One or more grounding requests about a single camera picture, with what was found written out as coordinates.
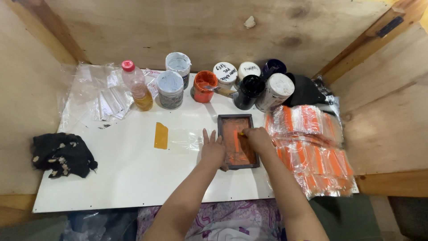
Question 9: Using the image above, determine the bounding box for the person's left hand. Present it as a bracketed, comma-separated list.
[201, 128, 230, 172]

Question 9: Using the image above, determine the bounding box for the person's right hand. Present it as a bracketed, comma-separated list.
[242, 127, 277, 159]

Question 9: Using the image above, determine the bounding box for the small wooden screen printing frame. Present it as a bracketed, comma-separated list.
[217, 114, 261, 170]

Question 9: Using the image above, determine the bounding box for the orange squeegee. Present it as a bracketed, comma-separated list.
[233, 130, 247, 153]

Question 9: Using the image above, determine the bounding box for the open black paint jar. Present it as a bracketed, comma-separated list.
[233, 75, 265, 110]

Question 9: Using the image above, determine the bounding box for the paint stained wooden spatula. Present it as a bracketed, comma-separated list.
[204, 85, 239, 99]

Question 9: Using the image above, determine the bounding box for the plain white lidded jar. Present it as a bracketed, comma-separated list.
[255, 73, 295, 113]

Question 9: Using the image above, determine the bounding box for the white lidded jar with long writing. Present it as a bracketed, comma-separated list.
[213, 62, 238, 90]

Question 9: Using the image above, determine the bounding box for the white lidded jar with short writing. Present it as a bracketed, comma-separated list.
[234, 62, 261, 89]

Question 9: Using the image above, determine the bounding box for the open orange paint jar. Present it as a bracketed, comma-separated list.
[191, 70, 218, 104]

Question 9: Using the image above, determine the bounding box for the pile of orange printed plastic bags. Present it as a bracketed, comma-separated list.
[264, 104, 357, 200]

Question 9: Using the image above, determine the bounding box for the dark blue jar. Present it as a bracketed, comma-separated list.
[261, 59, 287, 81]

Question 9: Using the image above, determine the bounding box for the black plastic bag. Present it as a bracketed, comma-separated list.
[285, 73, 330, 108]

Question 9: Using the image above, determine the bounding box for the yellow tape strip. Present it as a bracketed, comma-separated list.
[154, 122, 169, 150]

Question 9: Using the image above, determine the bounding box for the large grey lidded paint jar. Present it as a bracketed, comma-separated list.
[156, 71, 184, 110]

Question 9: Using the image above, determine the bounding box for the person's purple patterned clothing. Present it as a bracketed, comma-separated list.
[136, 198, 285, 241]

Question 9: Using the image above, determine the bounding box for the small grey lidded paint jar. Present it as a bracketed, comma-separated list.
[165, 52, 192, 89]

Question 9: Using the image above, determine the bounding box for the white board work surface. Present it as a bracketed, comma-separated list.
[32, 69, 360, 214]

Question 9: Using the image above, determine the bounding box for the plastic bottle with pink cap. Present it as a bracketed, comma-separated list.
[121, 60, 154, 112]

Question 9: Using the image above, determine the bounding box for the pile of clear plastic bags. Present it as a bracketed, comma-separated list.
[58, 62, 134, 133]

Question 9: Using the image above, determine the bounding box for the black metal hinge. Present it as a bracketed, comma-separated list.
[376, 16, 404, 38]

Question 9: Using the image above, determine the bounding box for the black stained rag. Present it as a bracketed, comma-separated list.
[32, 133, 98, 179]

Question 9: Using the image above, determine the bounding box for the clear plastic bag under frame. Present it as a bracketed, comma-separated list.
[167, 128, 221, 155]

